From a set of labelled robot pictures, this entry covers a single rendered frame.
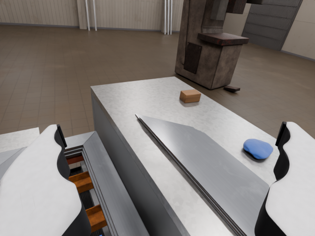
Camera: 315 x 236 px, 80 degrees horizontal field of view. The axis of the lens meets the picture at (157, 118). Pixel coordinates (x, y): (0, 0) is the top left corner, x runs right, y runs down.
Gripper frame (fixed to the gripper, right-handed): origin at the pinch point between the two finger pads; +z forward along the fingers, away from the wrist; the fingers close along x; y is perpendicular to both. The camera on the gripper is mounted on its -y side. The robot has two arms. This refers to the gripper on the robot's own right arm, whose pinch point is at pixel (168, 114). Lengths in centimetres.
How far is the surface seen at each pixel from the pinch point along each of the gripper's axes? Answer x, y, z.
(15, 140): -86, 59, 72
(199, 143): 12, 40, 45
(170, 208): 0.9, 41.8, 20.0
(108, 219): -21, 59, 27
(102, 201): -25, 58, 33
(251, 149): 32, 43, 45
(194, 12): 60, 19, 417
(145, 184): -8, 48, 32
